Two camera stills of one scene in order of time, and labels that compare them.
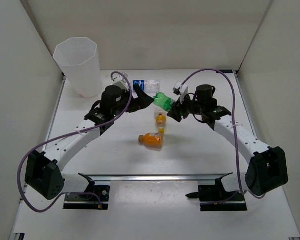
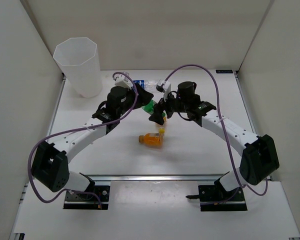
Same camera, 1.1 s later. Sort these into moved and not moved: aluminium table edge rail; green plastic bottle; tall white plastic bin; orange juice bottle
Moved: green plastic bottle
Not moved: aluminium table edge rail; tall white plastic bin; orange juice bottle
